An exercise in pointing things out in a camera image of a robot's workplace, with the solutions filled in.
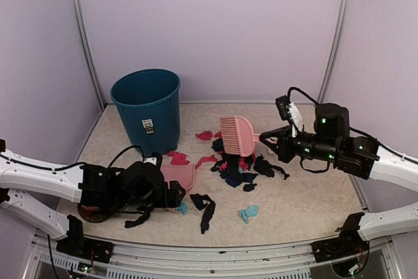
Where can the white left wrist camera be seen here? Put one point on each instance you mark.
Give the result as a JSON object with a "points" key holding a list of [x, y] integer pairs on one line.
{"points": [[155, 159]]}

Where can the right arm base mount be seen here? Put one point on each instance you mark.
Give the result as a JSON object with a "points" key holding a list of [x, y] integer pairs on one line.
{"points": [[347, 243]]}

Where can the pink scrap centre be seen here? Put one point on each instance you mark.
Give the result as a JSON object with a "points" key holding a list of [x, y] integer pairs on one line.
{"points": [[206, 159]]}

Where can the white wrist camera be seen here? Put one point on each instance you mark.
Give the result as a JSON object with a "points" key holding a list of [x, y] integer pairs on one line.
{"points": [[289, 112], [155, 159]]}

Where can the light blue scrap front right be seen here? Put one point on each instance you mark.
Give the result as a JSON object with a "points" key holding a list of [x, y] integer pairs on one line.
{"points": [[250, 212]]}

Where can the pink scrap near bin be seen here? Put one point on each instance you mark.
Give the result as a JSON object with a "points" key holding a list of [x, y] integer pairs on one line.
{"points": [[178, 158]]}

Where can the black and blue scrap pile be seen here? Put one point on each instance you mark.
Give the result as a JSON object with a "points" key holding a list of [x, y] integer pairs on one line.
{"points": [[236, 170]]}

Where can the right aluminium frame post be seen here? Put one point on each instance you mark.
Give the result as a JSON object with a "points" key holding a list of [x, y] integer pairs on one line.
{"points": [[334, 48]]}

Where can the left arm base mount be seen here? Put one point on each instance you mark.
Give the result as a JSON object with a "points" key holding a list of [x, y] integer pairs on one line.
{"points": [[77, 245]]}

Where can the blue plastic waste bin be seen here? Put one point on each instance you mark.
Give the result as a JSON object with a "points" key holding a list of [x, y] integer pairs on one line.
{"points": [[149, 107]]}

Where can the front aluminium rail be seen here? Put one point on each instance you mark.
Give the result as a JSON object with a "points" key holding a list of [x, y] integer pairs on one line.
{"points": [[132, 260]]}

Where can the light blue scrap near dustpan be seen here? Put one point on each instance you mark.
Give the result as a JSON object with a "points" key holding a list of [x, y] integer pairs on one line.
{"points": [[182, 208]]}

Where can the small pink scrap back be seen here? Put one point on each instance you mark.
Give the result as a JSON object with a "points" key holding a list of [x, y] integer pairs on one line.
{"points": [[205, 135]]}

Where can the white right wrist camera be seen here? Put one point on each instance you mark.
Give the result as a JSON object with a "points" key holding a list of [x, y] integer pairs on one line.
{"points": [[289, 112]]}

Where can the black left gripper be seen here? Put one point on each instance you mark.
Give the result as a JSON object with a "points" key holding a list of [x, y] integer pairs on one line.
{"points": [[174, 200]]}

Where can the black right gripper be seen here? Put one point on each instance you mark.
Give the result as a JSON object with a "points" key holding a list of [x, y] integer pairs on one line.
{"points": [[283, 147]]}

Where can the pink plastic dustpan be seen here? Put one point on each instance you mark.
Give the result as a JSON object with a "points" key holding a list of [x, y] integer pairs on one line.
{"points": [[184, 174]]}

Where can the aluminium frame post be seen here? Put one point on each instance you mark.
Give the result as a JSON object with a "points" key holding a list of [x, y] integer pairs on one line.
{"points": [[334, 48], [92, 73]]}

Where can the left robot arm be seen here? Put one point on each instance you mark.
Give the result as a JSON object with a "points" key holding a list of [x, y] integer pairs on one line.
{"points": [[103, 191]]}

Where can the pink plastic hand brush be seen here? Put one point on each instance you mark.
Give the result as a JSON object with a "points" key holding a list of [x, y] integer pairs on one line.
{"points": [[238, 136]]}

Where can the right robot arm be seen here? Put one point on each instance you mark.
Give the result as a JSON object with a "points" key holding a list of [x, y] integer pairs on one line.
{"points": [[363, 156]]}

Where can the black scrap front left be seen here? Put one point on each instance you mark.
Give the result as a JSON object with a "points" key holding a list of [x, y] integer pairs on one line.
{"points": [[144, 216]]}

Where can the black scrap front centre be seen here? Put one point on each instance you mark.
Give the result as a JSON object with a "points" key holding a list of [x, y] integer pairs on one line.
{"points": [[205, 203]]}

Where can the left aluminium frame post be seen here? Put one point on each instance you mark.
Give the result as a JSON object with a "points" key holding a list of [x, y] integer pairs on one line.
{"points": [[92, 73]]}

